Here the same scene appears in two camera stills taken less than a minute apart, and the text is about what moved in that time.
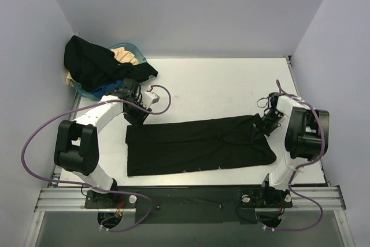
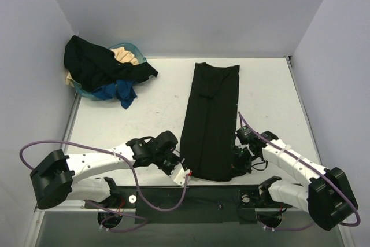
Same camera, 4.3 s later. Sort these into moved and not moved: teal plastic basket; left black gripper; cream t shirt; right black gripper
Moved: right black gripper; left black gripper
Not moved: teal plastic basket; cream t shirt
